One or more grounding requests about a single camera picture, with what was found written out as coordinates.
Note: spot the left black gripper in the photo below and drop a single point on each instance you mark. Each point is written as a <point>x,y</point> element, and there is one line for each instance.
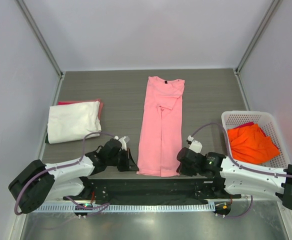
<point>129,164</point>

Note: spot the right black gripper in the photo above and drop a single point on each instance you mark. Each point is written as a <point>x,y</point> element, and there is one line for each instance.
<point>182,170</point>

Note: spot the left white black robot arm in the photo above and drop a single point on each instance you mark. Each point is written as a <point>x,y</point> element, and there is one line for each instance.
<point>39,182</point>

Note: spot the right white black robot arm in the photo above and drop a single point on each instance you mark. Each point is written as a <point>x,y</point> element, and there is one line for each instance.
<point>239,178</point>

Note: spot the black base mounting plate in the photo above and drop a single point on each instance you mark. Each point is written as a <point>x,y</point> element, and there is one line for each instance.
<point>153,191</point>

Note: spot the white perforated plastic basket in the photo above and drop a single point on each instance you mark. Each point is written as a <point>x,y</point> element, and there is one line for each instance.
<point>235,118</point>

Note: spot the orange t shirt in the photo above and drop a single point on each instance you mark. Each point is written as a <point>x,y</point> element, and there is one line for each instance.
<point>251,145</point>

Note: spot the folded dusty pink t shirt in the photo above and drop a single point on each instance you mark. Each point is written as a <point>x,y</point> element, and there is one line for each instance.
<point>101,105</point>

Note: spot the magenta t shirt in basket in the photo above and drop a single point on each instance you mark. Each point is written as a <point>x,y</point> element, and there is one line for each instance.
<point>246,124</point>

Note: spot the folded white t shirt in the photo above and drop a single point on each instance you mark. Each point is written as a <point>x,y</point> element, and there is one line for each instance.
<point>72,122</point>

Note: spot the folded dark green t shirt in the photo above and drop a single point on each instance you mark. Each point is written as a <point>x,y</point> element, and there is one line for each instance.
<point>46,139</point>

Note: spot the folded red t shirt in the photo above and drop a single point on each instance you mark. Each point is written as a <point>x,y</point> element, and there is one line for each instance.
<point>76,102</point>

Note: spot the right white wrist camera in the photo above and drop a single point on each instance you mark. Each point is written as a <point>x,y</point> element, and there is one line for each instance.
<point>194,145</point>

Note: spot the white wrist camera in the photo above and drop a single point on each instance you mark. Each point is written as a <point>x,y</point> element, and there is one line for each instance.
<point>123,140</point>
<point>194,145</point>

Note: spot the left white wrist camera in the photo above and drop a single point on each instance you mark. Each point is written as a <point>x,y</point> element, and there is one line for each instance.
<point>123,140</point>

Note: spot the white slotted cable duct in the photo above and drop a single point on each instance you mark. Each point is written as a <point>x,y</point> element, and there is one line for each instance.
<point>69,207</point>

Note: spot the left aluminium frame post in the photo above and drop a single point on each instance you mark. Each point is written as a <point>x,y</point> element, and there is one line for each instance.
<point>38,35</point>

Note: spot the aluminium frame post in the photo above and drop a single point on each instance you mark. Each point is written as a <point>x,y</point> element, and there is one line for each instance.
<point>38,35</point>
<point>266,19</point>

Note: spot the right aluminium frame post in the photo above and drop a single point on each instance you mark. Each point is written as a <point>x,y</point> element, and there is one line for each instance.
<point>266,19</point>

